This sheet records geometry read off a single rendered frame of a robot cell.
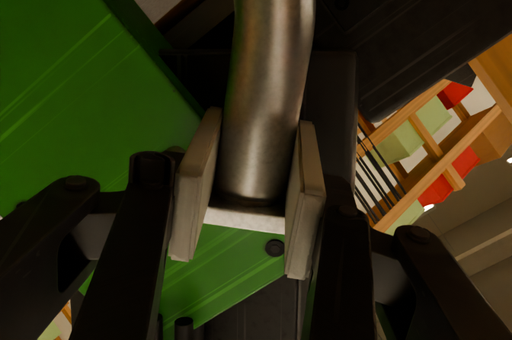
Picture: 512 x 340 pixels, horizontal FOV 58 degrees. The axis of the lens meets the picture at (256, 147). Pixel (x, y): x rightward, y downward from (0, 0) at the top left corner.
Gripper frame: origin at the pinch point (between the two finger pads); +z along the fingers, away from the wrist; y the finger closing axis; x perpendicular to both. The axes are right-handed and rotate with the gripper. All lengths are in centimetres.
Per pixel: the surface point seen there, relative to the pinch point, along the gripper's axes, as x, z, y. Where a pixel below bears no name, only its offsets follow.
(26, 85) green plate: 0.8, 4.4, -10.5
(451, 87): -57, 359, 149
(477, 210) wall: -351, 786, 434
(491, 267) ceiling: -348, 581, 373
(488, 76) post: -5, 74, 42
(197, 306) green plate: -9.7, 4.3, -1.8
